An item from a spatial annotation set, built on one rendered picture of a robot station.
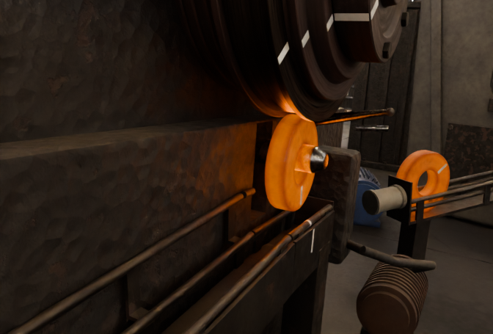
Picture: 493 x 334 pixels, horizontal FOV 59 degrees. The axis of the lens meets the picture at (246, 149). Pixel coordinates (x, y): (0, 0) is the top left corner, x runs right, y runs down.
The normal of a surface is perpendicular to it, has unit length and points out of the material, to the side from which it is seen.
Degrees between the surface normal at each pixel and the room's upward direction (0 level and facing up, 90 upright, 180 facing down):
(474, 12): 90
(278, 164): 84
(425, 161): 90
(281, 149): 64
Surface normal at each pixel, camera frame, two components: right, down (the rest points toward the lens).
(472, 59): -0.68, 0.08
